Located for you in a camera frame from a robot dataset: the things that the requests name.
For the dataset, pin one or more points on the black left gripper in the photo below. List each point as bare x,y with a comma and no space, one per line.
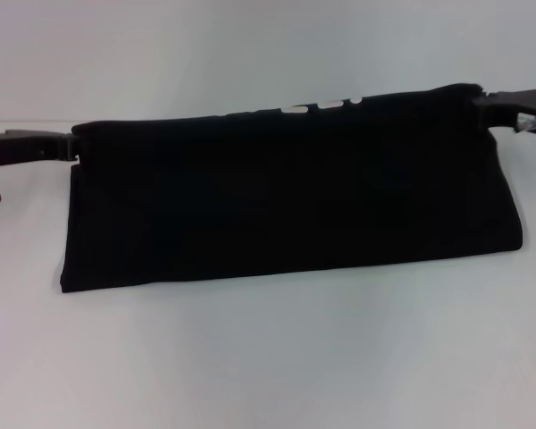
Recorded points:
27,145

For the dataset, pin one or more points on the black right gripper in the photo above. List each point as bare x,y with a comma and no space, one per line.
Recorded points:
527,105

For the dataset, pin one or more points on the black shirt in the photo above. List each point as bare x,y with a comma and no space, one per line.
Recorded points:
295,201

